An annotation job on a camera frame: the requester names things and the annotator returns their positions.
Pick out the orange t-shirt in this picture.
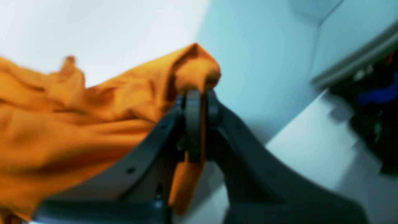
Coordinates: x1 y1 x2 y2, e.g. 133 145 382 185
0 43 221 224

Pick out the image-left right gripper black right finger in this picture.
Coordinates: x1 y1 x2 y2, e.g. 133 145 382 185
206 90 368 224

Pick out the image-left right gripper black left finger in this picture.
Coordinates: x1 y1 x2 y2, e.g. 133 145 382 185
33 90 202 224

